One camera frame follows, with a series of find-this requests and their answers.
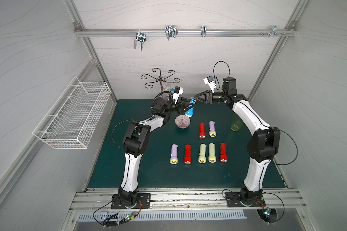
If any aluminium cross rail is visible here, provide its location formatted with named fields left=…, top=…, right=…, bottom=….
left=75, top=28, right=297, bottom=38

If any green translucent cup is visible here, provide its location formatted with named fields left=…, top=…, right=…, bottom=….
left=230, top=118, right=243, bottom=132

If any blue flashlight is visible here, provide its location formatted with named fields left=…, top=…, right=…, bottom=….
left=185, top=97, right=196, bottom=117

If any dark metal cup stand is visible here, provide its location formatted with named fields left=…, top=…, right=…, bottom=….
left=140, top=68, right=181, bottom=92

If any green table mat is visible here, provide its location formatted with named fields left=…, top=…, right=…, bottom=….
left=88, top=99, right=287, bottom=189

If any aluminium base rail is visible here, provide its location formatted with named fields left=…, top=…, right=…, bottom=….
left=69, top=188, right=307, bottom=212

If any metal hook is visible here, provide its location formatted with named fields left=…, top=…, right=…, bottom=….
left=134, top=31, right=147, bottom=51
left=201, top=26, right=207, bottom=38
left=260, top=26, right=286, bottom=37
left=164, top=26, right=178, bottom=40

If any pink patterned bowl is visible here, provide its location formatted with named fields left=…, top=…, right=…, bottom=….
left=175, top=115, right=191, bottom=129

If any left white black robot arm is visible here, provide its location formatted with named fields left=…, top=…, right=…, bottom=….
left=117, top=91, right=181, bottom=208

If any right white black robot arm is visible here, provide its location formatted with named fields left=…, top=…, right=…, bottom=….
left=194, top=76, right=280, bottom=207

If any purple flashlight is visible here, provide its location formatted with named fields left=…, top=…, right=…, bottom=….
left=209, top=121, right=216, bottom=137
left=170, top=144, right=178, bottom=165

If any red flashlight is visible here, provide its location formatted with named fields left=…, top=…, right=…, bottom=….
left=199, top=123, right=206, bottom=139
left=184, top=144, right=192, bottom=165
left=220, top=143, right=228, bottom=163

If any white wire basket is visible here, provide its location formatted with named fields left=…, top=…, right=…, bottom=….
left=32, top=77, right=111, bottom=149

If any pale green flashlight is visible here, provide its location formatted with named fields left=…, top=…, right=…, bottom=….
left=208, top=143, right=216, bottom=163
left=198, top=143, right=207, bottom=164

